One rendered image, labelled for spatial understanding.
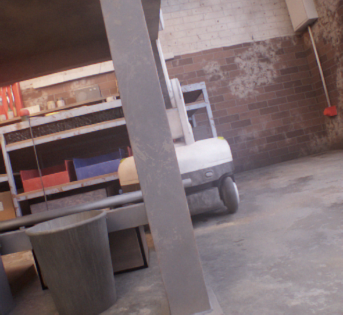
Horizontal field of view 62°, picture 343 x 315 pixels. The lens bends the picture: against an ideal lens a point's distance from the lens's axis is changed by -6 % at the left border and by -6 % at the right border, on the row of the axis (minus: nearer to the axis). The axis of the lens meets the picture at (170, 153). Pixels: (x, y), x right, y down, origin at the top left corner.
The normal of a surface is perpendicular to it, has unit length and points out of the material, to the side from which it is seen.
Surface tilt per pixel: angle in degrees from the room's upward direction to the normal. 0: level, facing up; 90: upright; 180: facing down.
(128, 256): 90
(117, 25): 90
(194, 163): 89
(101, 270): 96
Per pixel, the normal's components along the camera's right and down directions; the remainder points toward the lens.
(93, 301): 0.54, -0.02
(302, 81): 0.07, -0.03
